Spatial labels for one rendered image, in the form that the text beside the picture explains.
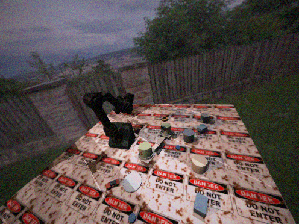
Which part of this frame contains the beige cylinder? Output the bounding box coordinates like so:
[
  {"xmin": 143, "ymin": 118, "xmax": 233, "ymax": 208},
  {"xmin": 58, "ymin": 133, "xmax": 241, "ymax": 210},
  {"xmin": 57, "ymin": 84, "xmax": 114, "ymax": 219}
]
[{"xmin": 191, "ymin": 154, "xmax": 207, "ymax": 175}]

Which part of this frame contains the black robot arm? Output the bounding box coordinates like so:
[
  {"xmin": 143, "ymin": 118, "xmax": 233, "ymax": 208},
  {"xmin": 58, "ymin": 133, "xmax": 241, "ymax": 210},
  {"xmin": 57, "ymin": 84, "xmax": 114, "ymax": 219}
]
[{"xmin": 83, "ymin": 91, "xmax": 134, "ymax": 141}]

